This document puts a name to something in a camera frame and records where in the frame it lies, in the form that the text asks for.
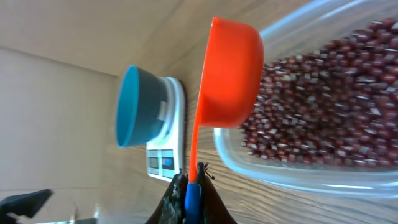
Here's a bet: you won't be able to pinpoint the blue plastic bowl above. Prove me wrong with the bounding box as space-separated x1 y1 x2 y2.
116 65 167 147

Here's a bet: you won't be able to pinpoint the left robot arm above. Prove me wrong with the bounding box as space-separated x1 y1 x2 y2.
1 189 53 224

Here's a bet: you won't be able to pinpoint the white digital kitchen scale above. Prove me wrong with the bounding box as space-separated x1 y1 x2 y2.
146 77 186 182

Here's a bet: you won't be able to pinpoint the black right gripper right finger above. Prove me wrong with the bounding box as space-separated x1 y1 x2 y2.
197 162 237 224

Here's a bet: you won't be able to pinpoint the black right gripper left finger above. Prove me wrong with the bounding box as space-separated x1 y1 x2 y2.
152 170 188 224

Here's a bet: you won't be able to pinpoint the clear plastic container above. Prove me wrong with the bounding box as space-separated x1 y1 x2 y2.
213 0 397 198

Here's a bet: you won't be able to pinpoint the red scoop with blue handle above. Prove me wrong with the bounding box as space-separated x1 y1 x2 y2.
184 17 264 223

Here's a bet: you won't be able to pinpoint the red adzuki beans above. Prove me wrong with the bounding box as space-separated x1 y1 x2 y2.
241 18 397 167

